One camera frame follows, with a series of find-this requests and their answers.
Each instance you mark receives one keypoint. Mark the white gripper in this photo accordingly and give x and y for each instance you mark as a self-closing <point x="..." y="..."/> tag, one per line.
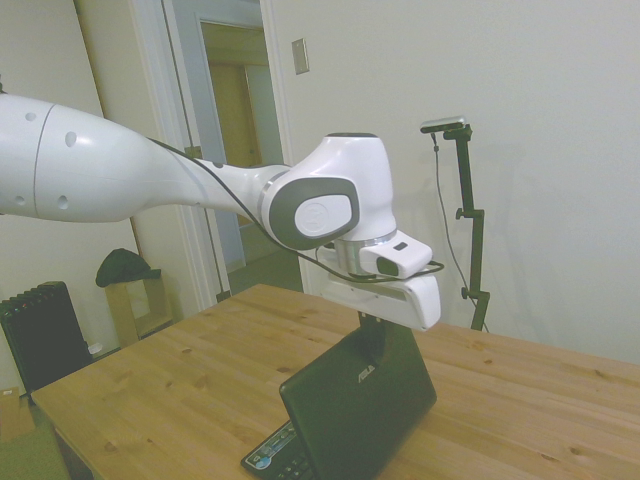
<point x="420" y="302"/>

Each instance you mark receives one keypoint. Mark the black Asus laptop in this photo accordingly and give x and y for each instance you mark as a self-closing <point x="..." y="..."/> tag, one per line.
<point x="360" y="415"/>

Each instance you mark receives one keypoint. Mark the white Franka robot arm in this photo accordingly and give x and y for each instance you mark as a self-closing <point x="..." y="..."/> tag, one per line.
<point x="100" y="165"/>

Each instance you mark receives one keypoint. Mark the wooden open shelf box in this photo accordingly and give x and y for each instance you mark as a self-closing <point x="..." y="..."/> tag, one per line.
<point x="122" y="312"/>

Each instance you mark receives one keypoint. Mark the dark cap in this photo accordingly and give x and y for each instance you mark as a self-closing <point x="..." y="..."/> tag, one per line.
<point x="122" y="267"/>

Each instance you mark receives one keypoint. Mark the black oil radiator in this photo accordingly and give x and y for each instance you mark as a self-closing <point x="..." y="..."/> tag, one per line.
<point x="40" y="335"/>

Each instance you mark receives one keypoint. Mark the black camera stand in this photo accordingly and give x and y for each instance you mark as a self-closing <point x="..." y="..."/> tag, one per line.
<point x="475" y="240"/>

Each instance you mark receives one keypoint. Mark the grey stereo camera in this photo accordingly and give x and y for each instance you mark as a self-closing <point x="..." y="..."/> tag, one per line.
<point x="444" y="124"/>

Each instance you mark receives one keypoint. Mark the metal light switch plate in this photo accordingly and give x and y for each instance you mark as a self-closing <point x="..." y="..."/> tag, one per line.
<point x="300" y="56"/>

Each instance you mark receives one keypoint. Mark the white door frame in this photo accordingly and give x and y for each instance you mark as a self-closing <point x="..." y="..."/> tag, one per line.
<point x="170" y="75"/>

